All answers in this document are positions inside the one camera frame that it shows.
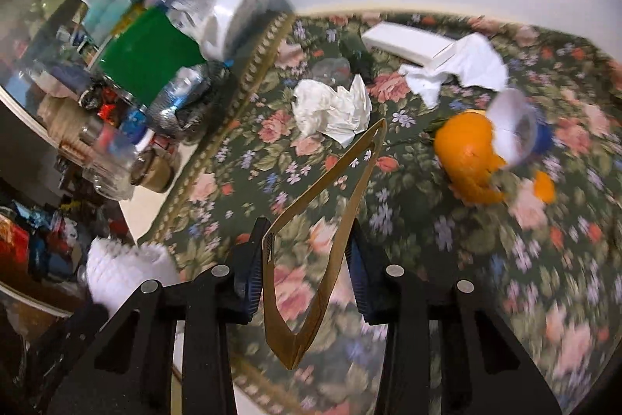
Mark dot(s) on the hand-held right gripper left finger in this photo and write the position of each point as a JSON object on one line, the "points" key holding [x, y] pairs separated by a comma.
{"points": [[252, 271]]}

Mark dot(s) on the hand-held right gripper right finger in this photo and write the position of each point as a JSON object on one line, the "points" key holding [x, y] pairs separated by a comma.
{"points": [[362, 279]]}

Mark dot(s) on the brown cardboard strip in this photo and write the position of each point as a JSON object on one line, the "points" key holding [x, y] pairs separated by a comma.
{"points": [[320, 196]]}

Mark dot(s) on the white tissue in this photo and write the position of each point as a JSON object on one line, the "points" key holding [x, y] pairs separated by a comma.
{"points": [[466, 65], [333, 108]]}

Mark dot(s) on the white cardboard box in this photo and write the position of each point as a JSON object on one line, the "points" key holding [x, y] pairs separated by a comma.
{"points": [[408, 40]]}

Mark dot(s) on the brown glass jar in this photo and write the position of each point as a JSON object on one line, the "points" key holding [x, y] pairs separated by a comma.
{"points": [[155, 172]]}

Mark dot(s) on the large orange peel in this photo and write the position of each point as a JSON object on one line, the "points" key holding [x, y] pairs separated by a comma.
{"points": [[466, 157]]}

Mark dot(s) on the crumpled white tissue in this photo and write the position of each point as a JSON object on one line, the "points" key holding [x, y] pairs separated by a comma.
{"points": [[333, 108]]}

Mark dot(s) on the clear plastic cup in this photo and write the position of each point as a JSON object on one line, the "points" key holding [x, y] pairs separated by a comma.
{"points": [[109, 174]]}

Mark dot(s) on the crushed plastic bottle blue label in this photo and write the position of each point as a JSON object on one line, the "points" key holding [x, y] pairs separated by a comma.
{"points": [[182, 99]]}

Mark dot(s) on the small orange peel piece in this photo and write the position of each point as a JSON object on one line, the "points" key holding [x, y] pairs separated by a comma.
{"points": [[544, 187]]}

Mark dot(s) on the clear plastic wrapper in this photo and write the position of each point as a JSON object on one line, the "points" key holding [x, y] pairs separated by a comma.
{"points": [[333, 71]]}

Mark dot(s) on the white plastic cup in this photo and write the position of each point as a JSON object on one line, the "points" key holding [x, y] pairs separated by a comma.
{"points": [[512, 128]]}

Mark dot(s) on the small dark glass bottle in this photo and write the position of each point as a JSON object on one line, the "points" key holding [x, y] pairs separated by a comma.
{"points": [[357, 53]]}

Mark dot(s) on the green box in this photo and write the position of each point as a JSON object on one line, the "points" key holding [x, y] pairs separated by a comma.
{"points": [[146, 55]]}

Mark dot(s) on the plastic jar with white lid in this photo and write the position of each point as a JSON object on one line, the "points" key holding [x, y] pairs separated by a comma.
{"points": [[228, 14]]}

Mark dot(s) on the light blue tissue pack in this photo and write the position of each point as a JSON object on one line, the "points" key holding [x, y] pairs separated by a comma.
{"points": [[114, 1]]}

